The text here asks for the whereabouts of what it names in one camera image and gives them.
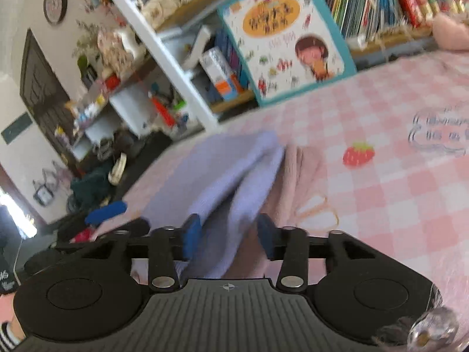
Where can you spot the dark green wall sign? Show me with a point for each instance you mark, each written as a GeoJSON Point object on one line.
{"type": "Point", "coordinates": [16, 128]}

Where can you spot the round wall clock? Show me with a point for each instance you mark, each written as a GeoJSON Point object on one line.
{"type": "Point", "coordinates": [55, 4]}

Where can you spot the stack of thin colourful books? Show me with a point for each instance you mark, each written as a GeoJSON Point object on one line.
{"type": "Point", "coordinates": [359, 3]}

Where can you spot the row of blue-spined books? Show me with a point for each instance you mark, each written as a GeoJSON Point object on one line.
{"type": "Point", "coordinates": [229, 55]}

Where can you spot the brown leather shoe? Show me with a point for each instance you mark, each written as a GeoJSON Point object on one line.
{"type": "Point", "coordinates": [122, 141]}

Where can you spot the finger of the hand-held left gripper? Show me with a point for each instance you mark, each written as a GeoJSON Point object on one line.
{"type": "Point", "coordinates": [110, 231]}
{"type": "Point", "coordinates": [106, 212]}

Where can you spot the white wooden bookshelf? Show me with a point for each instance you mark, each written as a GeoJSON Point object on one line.
{"type": "Point", "coordinates": [161, 55]}

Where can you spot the bicycle wall sticker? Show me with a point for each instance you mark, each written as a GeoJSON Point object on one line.
{"type": "Point", "coordinates": [51, 187]}

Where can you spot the pink plush toy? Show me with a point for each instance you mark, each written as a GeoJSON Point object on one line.
{"type": "Point", "coordinates": [450, 31]}

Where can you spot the teal-edged children's picture book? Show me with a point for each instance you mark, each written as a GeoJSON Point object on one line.
{"type": "Point", "coordinates": [278, 44]}

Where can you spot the white and orange carton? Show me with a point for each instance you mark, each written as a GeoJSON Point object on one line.
{"type": "Point", "coordinates": [220, 73]}

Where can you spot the shiny clear bead charm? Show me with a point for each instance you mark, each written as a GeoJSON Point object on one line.
{"type": "Point", "coordinates": [430, 332]}

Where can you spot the dark wooden door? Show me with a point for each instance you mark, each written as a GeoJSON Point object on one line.
{"type": "Point", "coordinates": [44, 91]}

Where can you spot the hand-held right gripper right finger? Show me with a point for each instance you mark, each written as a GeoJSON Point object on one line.
{"type": "Point", "coordinates": [265, 236]}

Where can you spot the dark green cloth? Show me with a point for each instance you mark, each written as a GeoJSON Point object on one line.
{"type": "Point", "coordinates": [89, 189]}

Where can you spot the cream quilted handbag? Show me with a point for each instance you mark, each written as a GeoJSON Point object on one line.
{"type": "Point", "coordinates": [159, 5]}

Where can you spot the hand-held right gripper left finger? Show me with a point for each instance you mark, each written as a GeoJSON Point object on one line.
{"type": "Point", "coordinates": [192, 234]}

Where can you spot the white teapot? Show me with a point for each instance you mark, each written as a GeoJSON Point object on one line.
{"type": "Point", "coordinates": [133, 49]}

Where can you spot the thick leaning paperback book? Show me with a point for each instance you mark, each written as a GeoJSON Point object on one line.
{"type": "Point", "coordinates": [198, 46]}

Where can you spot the pink and purple sweater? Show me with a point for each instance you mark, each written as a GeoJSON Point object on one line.
{"type": "Point", "coordinates": [227, 179]}

